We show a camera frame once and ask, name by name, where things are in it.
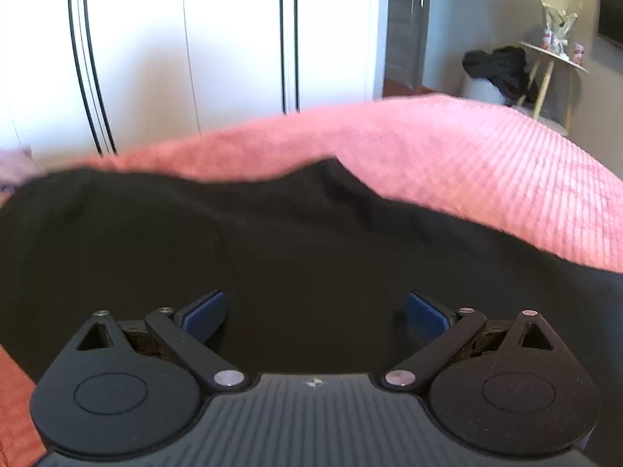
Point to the white round basket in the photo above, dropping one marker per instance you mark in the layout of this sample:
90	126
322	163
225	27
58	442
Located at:
479	90

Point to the wrapped flower bouquet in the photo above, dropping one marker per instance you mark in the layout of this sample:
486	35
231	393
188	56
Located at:
559	14

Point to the red and white can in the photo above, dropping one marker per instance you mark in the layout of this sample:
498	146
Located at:
578	54
547	39

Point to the pink ribbed blanket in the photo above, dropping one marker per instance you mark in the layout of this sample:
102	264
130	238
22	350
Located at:
462	165

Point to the dark wooden door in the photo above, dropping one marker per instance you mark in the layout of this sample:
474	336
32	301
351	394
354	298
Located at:
406	29

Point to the wall-mounted television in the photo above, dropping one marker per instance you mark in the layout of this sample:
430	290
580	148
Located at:
612	5

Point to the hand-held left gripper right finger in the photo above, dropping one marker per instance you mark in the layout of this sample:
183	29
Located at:
424	315

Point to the white wardrobe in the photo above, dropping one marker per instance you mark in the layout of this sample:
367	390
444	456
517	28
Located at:
194	34

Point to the white round side table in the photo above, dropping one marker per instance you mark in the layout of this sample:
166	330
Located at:
550	58

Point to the black clothes heap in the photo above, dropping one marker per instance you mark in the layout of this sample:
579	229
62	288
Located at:
501	70

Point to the black pants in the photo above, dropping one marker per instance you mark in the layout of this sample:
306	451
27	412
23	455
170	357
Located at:
292	253

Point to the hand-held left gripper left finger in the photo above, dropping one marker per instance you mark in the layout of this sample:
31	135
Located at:
207	314

